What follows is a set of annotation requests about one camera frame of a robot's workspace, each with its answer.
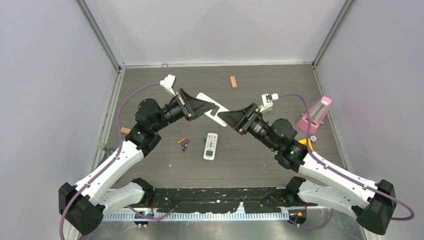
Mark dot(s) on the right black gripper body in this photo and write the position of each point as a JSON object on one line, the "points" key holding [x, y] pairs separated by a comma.
{"points": [[249, 117]]}

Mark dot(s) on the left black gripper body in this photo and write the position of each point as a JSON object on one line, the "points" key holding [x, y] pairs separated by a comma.
{"points": [[188, 110]]}

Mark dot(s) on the large white remote control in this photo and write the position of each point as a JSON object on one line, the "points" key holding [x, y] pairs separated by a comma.
{"points": [[213, 114]]}

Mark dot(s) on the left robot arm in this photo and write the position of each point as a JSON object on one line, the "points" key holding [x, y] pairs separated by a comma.
{"points": [[83, 204]]}

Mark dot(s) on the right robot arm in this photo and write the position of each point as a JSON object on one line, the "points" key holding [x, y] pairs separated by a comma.
{"points": [[370, 203]]}

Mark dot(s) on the small white remote control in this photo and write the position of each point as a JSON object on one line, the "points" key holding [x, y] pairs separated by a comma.
{"points": [[210, 147]]}

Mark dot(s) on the pink metronome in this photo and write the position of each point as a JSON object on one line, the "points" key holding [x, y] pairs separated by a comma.
{"points": [[317, 113]]}

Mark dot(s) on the small round poker chip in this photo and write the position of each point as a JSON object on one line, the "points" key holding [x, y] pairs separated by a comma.
{"points": [[313, 139]]}

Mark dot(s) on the small wooden block left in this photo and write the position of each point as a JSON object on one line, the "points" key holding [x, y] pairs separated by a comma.
{"points": [[125, 130]]}

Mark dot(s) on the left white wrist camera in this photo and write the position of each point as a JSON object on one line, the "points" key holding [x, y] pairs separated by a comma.
{"points": [[168, 83]]}

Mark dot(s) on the yellow triangle frame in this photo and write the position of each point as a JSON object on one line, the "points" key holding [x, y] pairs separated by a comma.
{"points": [[307, 141]]}

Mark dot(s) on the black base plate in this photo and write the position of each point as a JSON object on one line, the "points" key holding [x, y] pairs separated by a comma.
{"points": [[225, 200]]}

